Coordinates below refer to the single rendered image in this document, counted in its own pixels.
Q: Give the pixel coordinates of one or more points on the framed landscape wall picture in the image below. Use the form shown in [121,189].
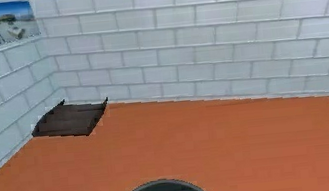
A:
[8,21]

